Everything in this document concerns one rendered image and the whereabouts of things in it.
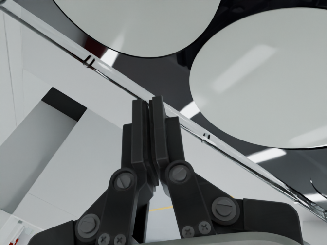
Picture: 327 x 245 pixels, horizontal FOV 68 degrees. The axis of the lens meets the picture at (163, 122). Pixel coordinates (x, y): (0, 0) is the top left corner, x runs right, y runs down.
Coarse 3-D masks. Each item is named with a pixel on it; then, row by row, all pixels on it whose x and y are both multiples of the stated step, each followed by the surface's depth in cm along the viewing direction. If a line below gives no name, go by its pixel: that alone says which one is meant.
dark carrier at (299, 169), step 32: (32, 0) 14; (224, 0) 10; (256, 0) 10; (288, 0) 10; (320, 0) 9; (64, 32) 16; (128, 64) 16; (160, 64) 15; (256, 160) 19; (288, 160) 18; (320, 160) 16; (320, 192) 20
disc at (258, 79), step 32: (224, 32) 12; (256, 32) 11; (288, 32) 10; (320, 32) 10; (192, 64) 14; (224, 64) 13; (256, 64) 12; (288, 64) 12; (320, 64) 11; (192, 96) 16; (224, 96) 15; (256, 96) 14; (288, 96) 13; (320, 96) 12; (224, 128) 17; (256, 128) 16; (288, 128) 15; (320, 128) 14
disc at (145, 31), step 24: (72, 0) 13; (96, 0) 13; (120, 0) 12; (144, 0) 12; (168, 0) 11; (192, 0) 11; (216, 0) 11; (96, 24) 14; (120, 24) 14; (144, 24) 13; (168, 24) 12; (192, 24) 12; (120, 48) 15; (144, 48) 14; (168, 48) 14
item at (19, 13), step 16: (0, 0) 15; (16, 16) 16; (32, 16) 16; (48, 32) 16; (64, 48) 16; (80, 48) 16; (96, 64) 17; (112, 80) 17; (128, 80) 17; (144, 96) 18; (176, 112) 18; (192, 128) 18; (208, 144) 19; (224, 144) 19; (240, 160) 20; (256, 176) 20; (272, 176) 20; (288, 192) 21; (304, 208) 22; (320, 208) 22
